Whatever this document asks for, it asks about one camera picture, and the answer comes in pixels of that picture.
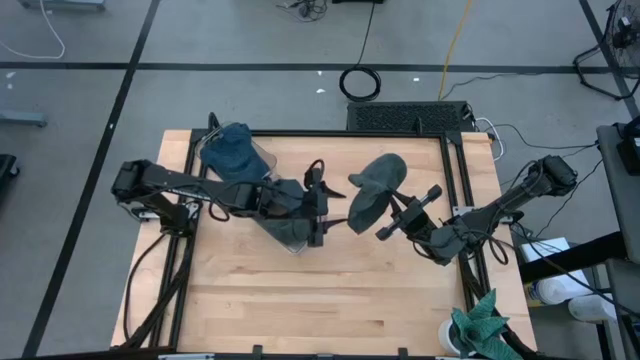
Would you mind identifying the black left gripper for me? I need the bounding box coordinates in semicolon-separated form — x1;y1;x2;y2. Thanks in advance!
278;166;349;249

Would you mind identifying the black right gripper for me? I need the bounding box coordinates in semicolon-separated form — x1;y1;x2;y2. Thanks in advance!
374;183;445;243

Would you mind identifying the blue fabric cap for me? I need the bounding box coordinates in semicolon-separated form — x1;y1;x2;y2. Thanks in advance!
199;121;272;183

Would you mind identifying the clear plastic bin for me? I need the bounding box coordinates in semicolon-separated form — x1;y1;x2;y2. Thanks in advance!
195;120;279;184
252;209;332;257

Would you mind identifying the black perforated computer case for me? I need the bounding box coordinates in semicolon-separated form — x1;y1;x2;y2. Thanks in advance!
345;100;477;134

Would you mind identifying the green artificial plant white pot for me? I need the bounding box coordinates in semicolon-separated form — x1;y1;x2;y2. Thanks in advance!
437;288;524;360

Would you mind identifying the white box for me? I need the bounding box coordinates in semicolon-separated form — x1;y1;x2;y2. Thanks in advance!
519;236;572;265

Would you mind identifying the white paper towel roll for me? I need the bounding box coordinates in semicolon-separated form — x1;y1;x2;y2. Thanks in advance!
568;294;619;323
536;271;594;307

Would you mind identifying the grey metal cart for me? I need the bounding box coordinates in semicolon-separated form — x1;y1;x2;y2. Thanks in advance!
596;118;640;360

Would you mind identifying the black floor fan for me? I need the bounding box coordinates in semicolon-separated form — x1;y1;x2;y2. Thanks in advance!
571;0;640;102

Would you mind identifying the black aluminium table frame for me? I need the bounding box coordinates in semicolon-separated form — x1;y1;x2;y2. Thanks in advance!
119;128;501;360

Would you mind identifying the coiled black cable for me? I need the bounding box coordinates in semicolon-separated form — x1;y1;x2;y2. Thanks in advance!
338;0;383;103

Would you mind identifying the yellow hanging power cord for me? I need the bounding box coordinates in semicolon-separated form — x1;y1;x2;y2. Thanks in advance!
436;0;474;102

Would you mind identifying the white floor cable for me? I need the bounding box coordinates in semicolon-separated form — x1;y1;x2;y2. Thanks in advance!
0;0;67;61

